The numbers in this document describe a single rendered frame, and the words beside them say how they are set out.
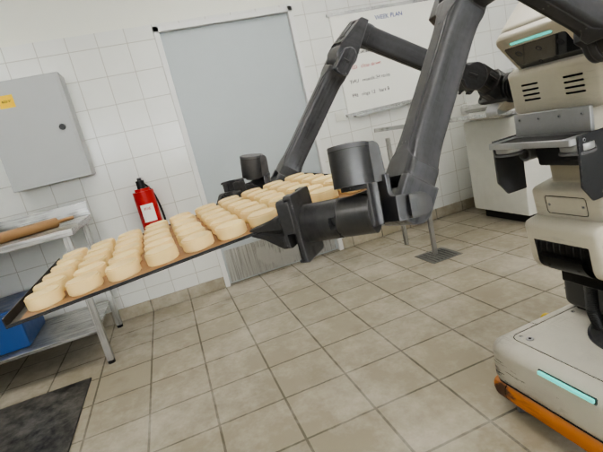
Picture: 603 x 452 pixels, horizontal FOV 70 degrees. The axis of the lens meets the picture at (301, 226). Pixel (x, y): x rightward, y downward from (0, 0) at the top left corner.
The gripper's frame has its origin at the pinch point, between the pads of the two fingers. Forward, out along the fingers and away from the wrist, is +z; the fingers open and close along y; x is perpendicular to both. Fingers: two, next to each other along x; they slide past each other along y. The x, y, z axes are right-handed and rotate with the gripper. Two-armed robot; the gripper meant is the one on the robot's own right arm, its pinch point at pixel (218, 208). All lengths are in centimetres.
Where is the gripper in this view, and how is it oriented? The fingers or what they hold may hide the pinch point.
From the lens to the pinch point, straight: 104.9
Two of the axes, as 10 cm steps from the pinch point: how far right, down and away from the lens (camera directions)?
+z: -4.0, 3.2, -8.6
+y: -2.6, -9.4, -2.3
